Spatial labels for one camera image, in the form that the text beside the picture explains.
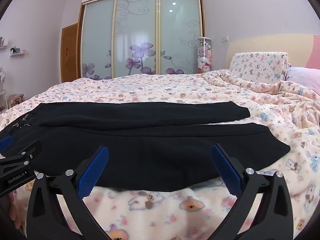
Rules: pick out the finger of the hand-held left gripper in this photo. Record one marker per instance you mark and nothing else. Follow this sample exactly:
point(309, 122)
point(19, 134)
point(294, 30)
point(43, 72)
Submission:
point(6, 142)
point(27, 155)

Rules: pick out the wooden door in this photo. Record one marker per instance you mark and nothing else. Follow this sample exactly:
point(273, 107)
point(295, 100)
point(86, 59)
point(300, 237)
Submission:
point(70, 55)

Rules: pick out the lilac pillow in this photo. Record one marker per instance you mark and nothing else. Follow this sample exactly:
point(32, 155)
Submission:
point(303, 77)

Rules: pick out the brown plush toys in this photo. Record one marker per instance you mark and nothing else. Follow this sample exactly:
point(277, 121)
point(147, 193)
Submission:
point(15, 100)

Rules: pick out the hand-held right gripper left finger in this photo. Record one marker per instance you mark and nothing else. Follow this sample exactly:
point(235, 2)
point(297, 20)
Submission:
point(91, 172)

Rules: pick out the black pants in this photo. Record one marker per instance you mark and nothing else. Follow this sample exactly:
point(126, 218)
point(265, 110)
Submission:
point(155, 150)

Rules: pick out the clear cylinder of plush toys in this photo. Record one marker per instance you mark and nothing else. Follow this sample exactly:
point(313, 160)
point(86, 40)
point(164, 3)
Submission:
point(204, 57)

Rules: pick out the white wall shelf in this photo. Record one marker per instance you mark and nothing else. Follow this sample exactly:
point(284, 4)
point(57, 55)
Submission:
point(3, 44)
point(17, 53)

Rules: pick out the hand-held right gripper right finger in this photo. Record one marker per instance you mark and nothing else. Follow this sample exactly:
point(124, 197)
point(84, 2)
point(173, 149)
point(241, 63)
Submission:
point(227, 170)

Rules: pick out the bear printed pillow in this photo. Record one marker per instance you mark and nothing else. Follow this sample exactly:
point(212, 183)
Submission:
point(257, 67)

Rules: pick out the bear printed blanket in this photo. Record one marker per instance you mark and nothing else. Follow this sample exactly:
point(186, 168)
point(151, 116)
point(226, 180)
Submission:
point(175, 212)

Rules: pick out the beige and pink headboard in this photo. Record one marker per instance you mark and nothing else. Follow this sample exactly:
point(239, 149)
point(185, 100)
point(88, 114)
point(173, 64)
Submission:
point(270, 45)

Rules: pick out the white wall socket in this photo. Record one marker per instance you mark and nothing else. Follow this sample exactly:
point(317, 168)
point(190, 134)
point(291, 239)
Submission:
point(225, 39)

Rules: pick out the white storage rack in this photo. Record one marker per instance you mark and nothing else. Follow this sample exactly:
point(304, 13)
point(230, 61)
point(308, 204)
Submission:
point(2, 87)

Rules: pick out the sliding door wardrobe with flowers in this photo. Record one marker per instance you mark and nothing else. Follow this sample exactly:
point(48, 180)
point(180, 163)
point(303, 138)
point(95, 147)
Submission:
point(135, 35)

